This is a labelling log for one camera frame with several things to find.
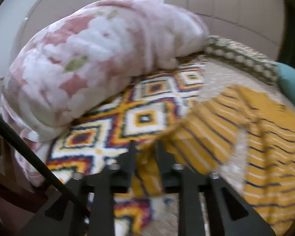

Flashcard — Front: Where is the yellow striped knit sweater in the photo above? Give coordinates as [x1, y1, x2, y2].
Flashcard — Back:
[132, 85, 295, 235]

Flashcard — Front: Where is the colourful geometric patterned blanket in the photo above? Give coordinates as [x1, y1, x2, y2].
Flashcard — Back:
[47, 60, 205, 235]

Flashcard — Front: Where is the beige quilted heart bedspread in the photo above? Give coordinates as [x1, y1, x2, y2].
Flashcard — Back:
[153, 60, 295, 235]

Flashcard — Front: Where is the pink floral fleece blanket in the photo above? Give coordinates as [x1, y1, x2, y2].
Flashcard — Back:
[0, 0, 210, 187]

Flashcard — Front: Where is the teal cushion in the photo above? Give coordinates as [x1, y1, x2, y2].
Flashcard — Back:
[276, 62, 295, 106]

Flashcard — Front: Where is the olive hedgehog bolster pillow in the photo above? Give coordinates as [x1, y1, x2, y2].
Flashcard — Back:
[205, 35, 279, 85]

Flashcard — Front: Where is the white wardrobe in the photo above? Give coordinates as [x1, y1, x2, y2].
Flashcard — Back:
[165, 0, 285, 60]

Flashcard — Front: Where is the black cable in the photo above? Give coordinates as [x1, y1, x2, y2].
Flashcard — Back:
[0, 108, 79, 202]

